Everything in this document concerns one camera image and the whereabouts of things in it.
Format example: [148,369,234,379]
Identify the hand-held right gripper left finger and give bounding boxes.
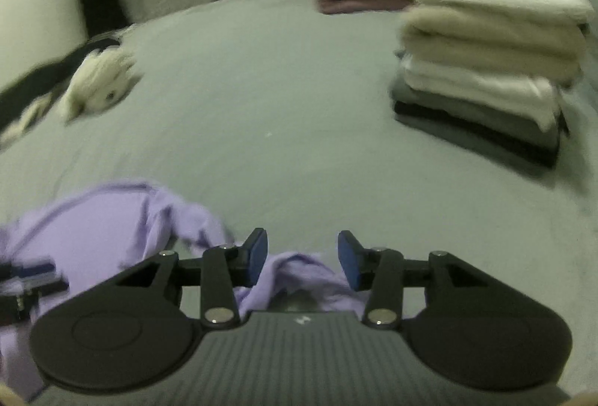
[114,227,270,328]

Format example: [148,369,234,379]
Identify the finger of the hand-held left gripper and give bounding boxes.
[0,277,70,326]
[0,261,57,283]

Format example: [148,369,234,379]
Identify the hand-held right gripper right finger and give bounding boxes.
[337,229,484,329]

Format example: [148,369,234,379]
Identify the lilac purple pants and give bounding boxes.
[0,182,370,402]

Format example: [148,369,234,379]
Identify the cream white garment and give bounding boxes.
[0,93,66,150]

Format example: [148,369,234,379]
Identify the black crumpled garment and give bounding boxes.
[0,37,122,131]

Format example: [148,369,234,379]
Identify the white plush dog toy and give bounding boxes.
[58,48,141,122]

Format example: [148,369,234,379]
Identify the beige folded garment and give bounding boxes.
[397,6,587,82]

